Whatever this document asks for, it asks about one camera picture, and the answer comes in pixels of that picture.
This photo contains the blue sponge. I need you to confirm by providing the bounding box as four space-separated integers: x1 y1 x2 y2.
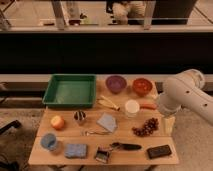
64 144 87 158

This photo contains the blue folded cloth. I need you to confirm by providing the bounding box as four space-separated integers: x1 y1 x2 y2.
97 113 117 133

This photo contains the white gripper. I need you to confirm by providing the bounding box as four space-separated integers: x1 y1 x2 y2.
156 92 181 135

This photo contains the purple bowl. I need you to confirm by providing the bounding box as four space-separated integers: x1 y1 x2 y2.
105 75 127 94

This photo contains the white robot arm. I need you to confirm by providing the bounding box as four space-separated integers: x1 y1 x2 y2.
156 69 213 135

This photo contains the orange carrot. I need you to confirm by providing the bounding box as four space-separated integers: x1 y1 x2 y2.
140 104 157 110

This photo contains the orange fruit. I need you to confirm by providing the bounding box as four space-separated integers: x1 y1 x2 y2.
50 115 65 130

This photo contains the person in background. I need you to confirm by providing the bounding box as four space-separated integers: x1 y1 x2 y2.
106 0 146 25

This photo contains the black eraser block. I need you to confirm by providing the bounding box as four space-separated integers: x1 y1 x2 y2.
147 145 172 159

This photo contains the red grape bunch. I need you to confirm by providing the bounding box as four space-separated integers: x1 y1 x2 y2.
132 118 159 137

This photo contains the blue lidded cup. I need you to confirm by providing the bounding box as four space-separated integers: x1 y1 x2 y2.
40 133 58 151

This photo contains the green plastic tray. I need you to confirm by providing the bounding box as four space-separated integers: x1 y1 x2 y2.
43 74 96 108

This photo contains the white lidded jar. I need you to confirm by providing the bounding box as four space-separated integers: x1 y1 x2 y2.
124 99 140 117

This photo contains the red bowl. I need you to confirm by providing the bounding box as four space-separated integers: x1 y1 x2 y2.
132 78 153 97

